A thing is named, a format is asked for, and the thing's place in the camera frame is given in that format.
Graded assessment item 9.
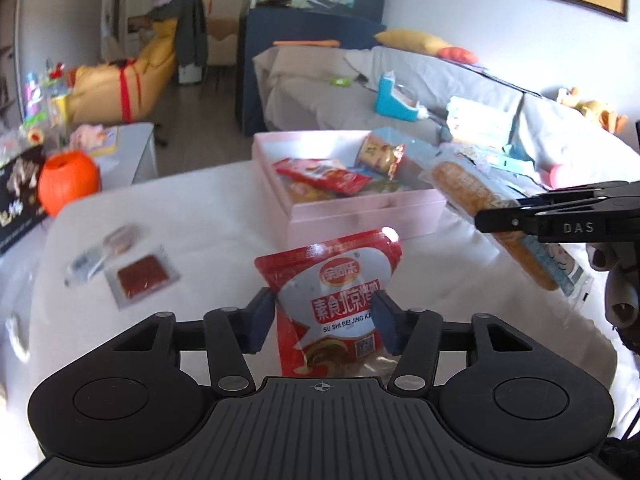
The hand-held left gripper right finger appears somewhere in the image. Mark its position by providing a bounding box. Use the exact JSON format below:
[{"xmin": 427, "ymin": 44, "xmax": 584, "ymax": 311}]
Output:
[{"xmin": 371, "ymin": 291, "xmax": 533, "ymax": 395}]

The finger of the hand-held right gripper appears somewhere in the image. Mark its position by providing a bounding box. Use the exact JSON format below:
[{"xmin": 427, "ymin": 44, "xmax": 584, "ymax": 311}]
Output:
[
  {"xmin": 516, "ymin": 181, "xmax": 632, "ymax": 209},
  {"xmin": 474, "ymin": 202, "xmax": 546, "ymax": 241}
]

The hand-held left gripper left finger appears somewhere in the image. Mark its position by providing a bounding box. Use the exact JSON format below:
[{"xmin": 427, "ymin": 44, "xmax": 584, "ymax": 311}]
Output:
[{"xmin": 112, "ymin": 287, "xmax": 277, "ymax": 395}]

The long bread packet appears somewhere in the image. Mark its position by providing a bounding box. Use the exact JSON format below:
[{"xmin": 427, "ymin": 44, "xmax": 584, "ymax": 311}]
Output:
[{"xmin": 419, "ymin": 152, "xmax": 594, "ymax": 297}]

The red white snack pouch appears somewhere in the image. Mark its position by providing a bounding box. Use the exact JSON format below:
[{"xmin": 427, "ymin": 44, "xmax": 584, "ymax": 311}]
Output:
[{"xmin": 254, "ymin": 227, "xmax": 404, "ymax": 379}]

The pink box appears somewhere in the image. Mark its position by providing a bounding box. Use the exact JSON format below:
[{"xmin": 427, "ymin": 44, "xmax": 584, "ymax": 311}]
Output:
[{"xmin": 251, "ymin": 130, "xmax": 447, "ymax": 249}]

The red yellow snack packet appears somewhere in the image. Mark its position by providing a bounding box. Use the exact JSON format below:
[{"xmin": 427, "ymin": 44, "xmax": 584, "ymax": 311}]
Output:
[{"xmin": 274, "ymin": 158, "xmax": 374, "ymax": 197}]

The person's right hand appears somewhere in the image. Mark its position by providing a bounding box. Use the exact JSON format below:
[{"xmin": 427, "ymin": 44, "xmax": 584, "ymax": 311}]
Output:
[{"xmin": 589, "ymin": 242, "xmax": 640, "ymax": 328}]

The yellow plush toy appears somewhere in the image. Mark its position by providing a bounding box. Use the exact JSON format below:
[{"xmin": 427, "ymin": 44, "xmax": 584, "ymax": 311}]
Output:
[{"xmin": 557, "ymin": 87, "xmax": 629, "ymax": 134}]

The white plastic bag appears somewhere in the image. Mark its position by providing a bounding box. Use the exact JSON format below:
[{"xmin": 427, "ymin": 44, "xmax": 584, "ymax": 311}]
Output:
[{"xmin": 446, "ymin": 96, "xmax": 517, "ymax": 149}]

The dark red square packet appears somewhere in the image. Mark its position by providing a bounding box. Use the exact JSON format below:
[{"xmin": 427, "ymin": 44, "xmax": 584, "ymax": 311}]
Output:
[{"xmin": 104, "ymin": 245, "xmax": 181, "ymax": 312}]

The gold orange snack packet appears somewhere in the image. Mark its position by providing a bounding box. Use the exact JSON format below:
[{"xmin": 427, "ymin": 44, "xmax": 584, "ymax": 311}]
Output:
[{"xmin": 356, "ymin": 132, "xmax": 407, "ymax": 181}]

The small pinkish packet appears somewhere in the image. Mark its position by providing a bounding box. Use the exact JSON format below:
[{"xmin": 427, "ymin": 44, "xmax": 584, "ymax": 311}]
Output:
[{"xmin": 102, "ymin": 225, "xmax": 144, "ymax": 257}]

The teal tissue box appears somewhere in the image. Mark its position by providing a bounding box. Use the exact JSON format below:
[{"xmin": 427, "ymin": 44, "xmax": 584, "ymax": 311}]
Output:
[{"xmin": 375, "ymin": 74, "xmax": 429, "ymax": 122}]

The orange plush toy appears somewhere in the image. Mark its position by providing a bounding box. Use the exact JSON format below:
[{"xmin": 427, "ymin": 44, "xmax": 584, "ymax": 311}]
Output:
[{"xmin": 439, "ymin": 46, "xmax": 477, "ymax": 64}]

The small clear packet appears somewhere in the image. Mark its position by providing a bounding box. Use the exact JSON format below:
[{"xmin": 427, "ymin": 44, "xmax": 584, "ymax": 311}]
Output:
[{"xmin": 65, "ymin": 247, "xmax": 109, "ymax": 287}]

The yellow pillow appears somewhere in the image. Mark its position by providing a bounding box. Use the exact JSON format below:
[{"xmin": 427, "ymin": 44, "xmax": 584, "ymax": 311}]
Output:
[{"xmin": 374, "ymin": 29, "xmax": 452, "ymax": 57}]

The white side table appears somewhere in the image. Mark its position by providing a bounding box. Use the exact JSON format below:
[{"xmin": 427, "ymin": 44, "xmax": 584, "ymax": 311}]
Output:
[{"xmin": 70, "ymin": 122, "xmax": 159, "ymax": 187}]

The grey sofa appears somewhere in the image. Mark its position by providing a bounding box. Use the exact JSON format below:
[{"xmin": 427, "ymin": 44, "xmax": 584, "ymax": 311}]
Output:
[{"xmin": 252, "ymin": 45, "xmax": 640, "ymax": 203}]

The orange pumpkin bucket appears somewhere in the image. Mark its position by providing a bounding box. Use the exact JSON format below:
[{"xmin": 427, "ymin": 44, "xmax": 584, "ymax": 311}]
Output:
[{"xmin": 37, "ymin": 151, "xmax": 102, "ymax": 217}]

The crumpled white tissue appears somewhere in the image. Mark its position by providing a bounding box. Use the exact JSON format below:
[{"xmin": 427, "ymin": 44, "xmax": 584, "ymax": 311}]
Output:
[{"xmin": 6, "ymin": 312, "xmax": 32, "ymax": 362}]

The blue cabinet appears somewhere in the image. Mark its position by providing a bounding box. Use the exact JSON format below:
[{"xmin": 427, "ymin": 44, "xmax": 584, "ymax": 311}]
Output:
[{"xmin": 235, "ymin": 7, "xmax": 387, "ymax": 137}]

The pink plush toy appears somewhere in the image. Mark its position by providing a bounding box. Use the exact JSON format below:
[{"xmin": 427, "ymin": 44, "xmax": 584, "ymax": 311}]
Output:
[{"xmin": 70, "ymin": 125, "xmax": 107, "ymax": 151}]

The orange stick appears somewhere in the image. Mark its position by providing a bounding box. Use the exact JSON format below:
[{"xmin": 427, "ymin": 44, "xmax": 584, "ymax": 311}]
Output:
[{"xmin": 274, "ymin": 39, "xmax": 340, "ymax": 49}]

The black snack box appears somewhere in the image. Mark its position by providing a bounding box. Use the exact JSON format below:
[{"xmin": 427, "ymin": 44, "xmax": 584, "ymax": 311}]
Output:
[{"xmin": 0, "ymin": 145, "xmax": 52, "ymax": 254}]

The yellow bean bag chair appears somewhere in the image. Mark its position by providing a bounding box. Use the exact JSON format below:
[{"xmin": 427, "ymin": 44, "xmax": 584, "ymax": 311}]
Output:
[{"xmin": 70, "ymin": 17, "xmax": 179, "ymax": 126}]

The beige chair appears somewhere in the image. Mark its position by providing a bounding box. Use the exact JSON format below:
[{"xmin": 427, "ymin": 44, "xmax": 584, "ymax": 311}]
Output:
[{"xmin": 207, "ymin": 19, "xmax": 242, "ymax": 67}]

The grey jacket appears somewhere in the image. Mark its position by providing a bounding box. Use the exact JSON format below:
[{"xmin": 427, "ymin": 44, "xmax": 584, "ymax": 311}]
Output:
[{"xmin": 150, "ymin": 0, "xmax": 209, "ymax": 69}]

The clear container of toys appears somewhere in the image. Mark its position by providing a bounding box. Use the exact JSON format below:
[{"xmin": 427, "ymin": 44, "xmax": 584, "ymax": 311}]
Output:
[{"xmin": 22, "ymin": 62, "xmax": 72, "ymax": 132}]

